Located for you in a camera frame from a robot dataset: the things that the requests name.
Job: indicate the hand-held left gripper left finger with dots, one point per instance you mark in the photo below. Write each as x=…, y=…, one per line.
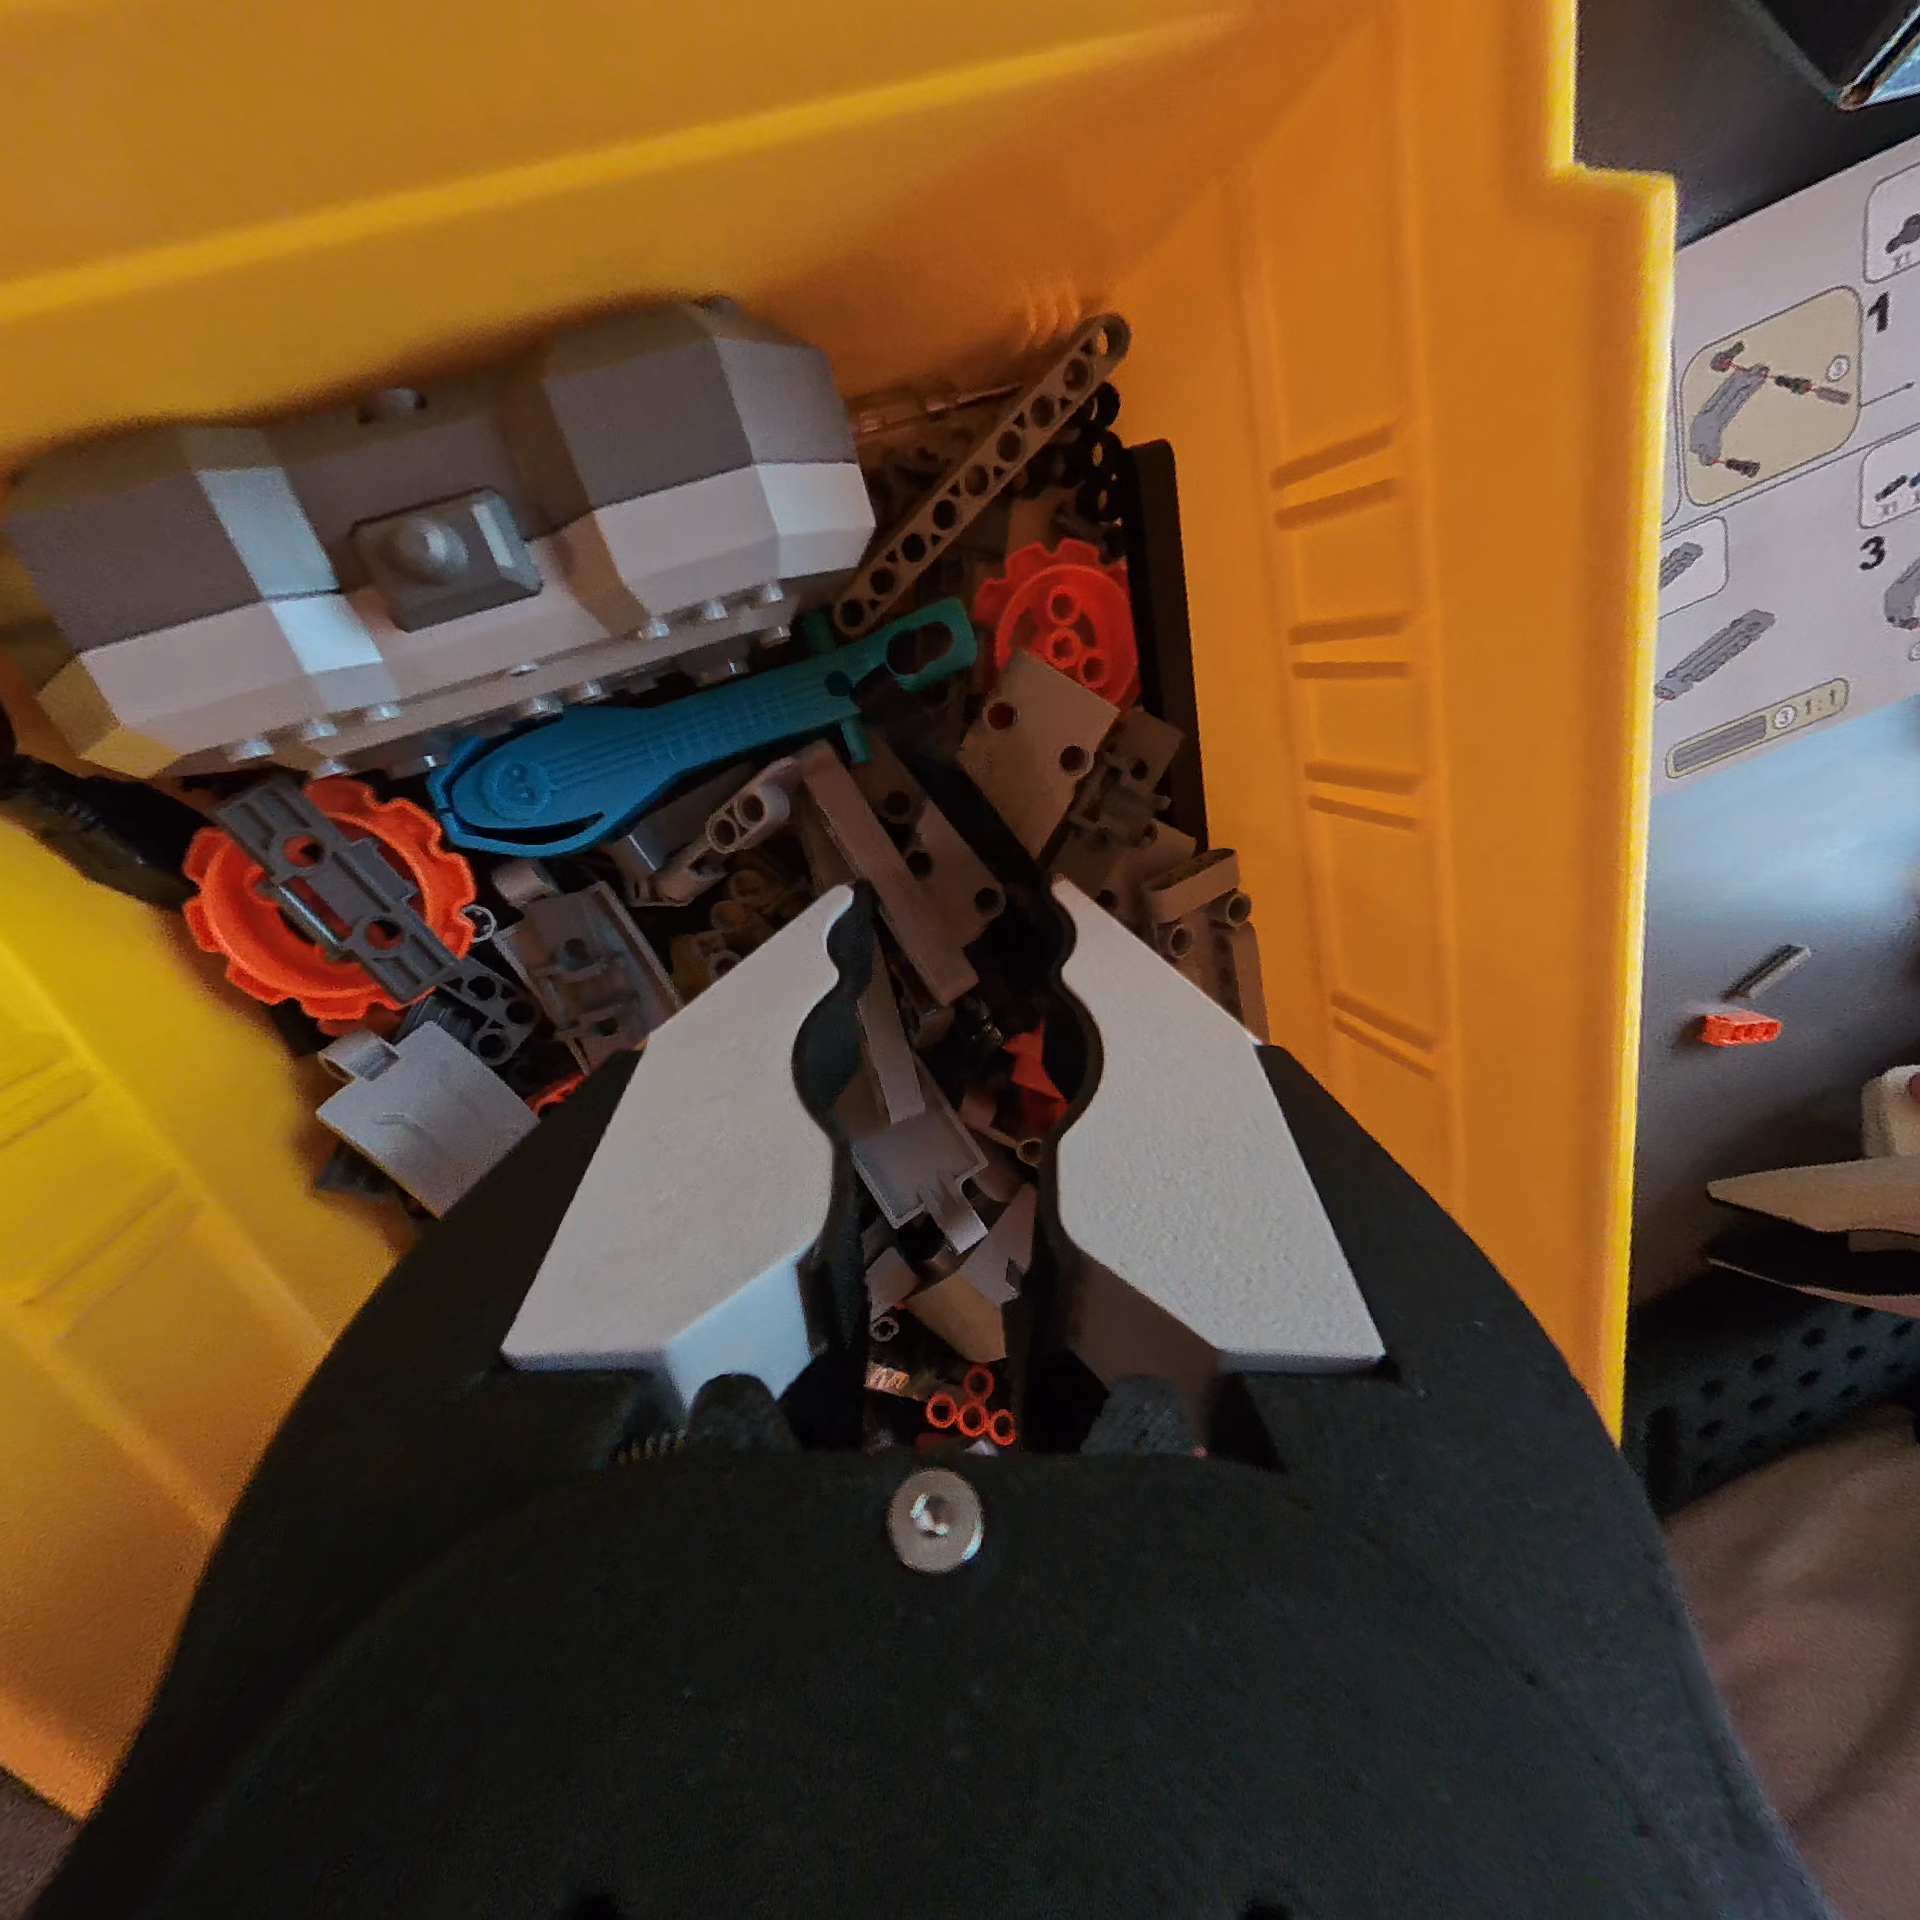
x=675, y=1200

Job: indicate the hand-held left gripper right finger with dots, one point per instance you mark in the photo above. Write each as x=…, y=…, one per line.
x=1214, y=1200

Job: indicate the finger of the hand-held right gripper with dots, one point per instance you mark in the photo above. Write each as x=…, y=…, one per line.
x=1846, y=1287
x=1828, y=1197

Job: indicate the small orange toy beam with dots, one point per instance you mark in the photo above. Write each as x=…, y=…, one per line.
x=1739, y=1030

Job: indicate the light grey toy axle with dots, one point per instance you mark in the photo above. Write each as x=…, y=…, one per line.
x=1767, y=969

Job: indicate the pile of toy building parts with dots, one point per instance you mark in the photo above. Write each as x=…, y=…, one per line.
x=900, y=839

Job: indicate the yellow plastic bin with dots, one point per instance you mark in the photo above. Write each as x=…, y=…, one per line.
x=1350, y=451

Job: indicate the black studded foam mat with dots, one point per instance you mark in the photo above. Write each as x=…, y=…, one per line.
x=1770, y=1396

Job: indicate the light grey curved toy panel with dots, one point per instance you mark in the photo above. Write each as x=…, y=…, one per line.
x=434, y=1118

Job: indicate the teal brick separator tool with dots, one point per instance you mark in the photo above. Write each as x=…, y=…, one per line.
x=628, y=765

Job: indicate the orange toy wheel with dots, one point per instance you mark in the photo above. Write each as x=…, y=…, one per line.
x=248, y=932
x=1035, y=593

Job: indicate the building instruction booklet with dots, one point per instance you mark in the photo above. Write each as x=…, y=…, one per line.
x=1799, y=451

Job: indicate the grey white toy motor block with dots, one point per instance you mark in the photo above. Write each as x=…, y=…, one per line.
x=675, y=421

